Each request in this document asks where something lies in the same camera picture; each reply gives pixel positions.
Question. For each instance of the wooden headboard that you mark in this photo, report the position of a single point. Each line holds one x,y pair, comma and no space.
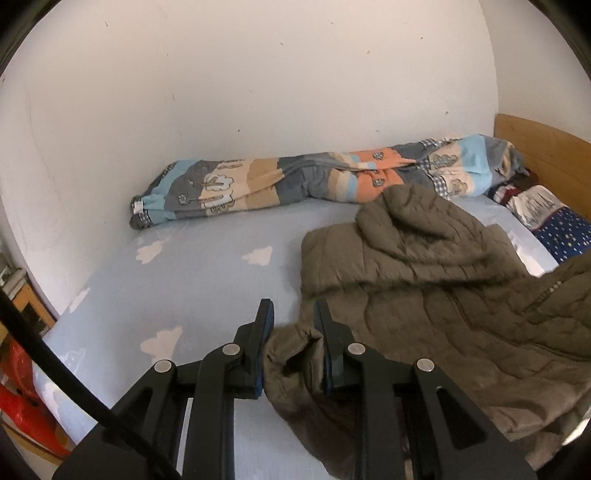
545,147

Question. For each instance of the red plastic bag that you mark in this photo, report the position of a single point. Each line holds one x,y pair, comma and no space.
18,406

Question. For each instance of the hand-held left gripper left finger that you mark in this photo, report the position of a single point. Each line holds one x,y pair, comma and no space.
260,355

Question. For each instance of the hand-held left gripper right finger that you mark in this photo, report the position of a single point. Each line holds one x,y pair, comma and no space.
322,350

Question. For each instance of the rolled patchwork cartoon blanket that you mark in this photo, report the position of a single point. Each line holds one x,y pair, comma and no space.
258,180

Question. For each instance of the light blue cloud-print bed sheet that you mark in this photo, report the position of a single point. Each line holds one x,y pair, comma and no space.
194,277

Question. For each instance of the wooden shelf with books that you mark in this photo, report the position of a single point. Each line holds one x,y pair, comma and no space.
27,300

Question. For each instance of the olive hooded puffer jacket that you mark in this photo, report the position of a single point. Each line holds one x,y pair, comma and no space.
438,286

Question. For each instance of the navy star-print pillow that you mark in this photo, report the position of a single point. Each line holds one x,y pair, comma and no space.
563,230

